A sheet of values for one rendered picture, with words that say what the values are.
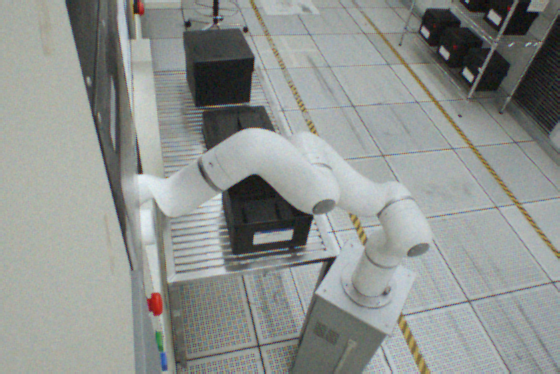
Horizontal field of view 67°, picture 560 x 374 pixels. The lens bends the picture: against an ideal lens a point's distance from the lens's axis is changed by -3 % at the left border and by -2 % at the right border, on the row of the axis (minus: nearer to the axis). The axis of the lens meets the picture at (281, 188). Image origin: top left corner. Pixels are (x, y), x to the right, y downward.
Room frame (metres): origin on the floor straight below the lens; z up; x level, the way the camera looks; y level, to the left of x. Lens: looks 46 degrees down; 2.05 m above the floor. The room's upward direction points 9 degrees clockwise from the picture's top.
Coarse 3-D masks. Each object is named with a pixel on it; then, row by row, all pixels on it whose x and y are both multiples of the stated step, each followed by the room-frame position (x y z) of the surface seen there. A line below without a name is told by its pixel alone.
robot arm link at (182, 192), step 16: (144, 176) 0.67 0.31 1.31; (176, 176) 0.63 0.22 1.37; (192, 176) 0.62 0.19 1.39; (144, 192) 0.66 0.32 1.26; (160, 192) 0.61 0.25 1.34; (176, 192) 0.60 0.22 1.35; (192, 192) 0.60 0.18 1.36; (208, 192) 0.61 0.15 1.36; (160, 208) 0.59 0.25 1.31; (176, 208) 0.59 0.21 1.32; (192, 208) 0.60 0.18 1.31
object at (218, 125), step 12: (240, 108) 1.58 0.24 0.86; (252, 108) 1.60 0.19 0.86; (264, 108) 1.61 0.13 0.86; (204, 120) 1.46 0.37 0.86; (216, 120) 1.47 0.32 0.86; (228, 120) 1.48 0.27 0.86; (240, 120) 1.46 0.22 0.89; (252, 120) 1.51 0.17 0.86; (264, 120) 1.52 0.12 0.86; (204, 132) 1.46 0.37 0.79; (216, 132) 1.39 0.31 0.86; (228, 132) 1.40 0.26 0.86; (216, 144) 1.32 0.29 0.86
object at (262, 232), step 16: (256, 176) 1.17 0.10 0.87; (224, 192) 1.05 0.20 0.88; (240, 192) 1.15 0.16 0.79; (256, 192) 1.17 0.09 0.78; (272, 192) 1.17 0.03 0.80; (224, 208) 1.04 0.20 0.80; (240, 208) 1.08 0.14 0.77; (256, 208) 1.10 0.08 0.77; (272, 208) 1.11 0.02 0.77; (288, 208) 1.12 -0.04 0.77; (240, 224) 0.88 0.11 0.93; (256, 224) 0.89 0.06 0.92; (272, 224) 0.91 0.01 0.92; (288, 224) 0.93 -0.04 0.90; (304, 224) 0.95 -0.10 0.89; (240, 240) 0.88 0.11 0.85; (256, 240) 0.89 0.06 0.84; (272, 240) 0.92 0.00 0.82; (288, 240) 0.94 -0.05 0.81; (304, 240) 0.96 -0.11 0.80
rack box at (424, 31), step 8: (424, 16) 4.12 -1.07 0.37; (432, 16) 4.02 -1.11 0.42; (440, 16) 4.01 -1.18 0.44; (448, 16) 4.04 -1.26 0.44; (424, 24) 4.09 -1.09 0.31; (432, 24) 3.97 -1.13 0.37; (440, 24) 3.91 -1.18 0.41; (448, 24) 3.94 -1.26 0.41; (456, 24) 3.97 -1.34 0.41; (424, 32) 4.05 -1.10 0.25; (432, 32) 3.94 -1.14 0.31; (440, 32) 3.91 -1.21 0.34; (424, 40) 4.01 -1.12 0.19; (432, 40) 3.91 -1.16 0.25
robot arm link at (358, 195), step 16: (304, 144) 0.76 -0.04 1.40; (320, 144) 0.79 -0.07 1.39; (320, 160) 0.72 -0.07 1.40; (336, 160) 0.79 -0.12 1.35; (336, 176) 0.77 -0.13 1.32; (352, 176) 0.77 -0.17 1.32; (352, 192) 0.74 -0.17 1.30; (368, 192) 0.76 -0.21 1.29; (384, 192) 0.81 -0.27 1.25; (400, 192) 0.88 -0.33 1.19; (352, 208) 0.73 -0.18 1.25; (368, 208) 0.75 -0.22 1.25; (384, 208) 0.84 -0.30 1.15
